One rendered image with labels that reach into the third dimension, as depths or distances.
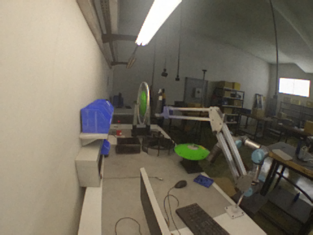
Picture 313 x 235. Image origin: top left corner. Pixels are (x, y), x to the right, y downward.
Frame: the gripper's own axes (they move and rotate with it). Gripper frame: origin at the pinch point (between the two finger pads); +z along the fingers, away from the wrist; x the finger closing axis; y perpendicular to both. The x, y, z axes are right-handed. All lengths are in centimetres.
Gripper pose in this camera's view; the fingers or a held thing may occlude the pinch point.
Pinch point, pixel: (206, 168)
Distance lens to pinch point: 113.1
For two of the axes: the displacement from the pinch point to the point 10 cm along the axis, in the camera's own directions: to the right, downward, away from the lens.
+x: 1.0, 2.1, -9.7
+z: -5.2, 8.4, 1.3
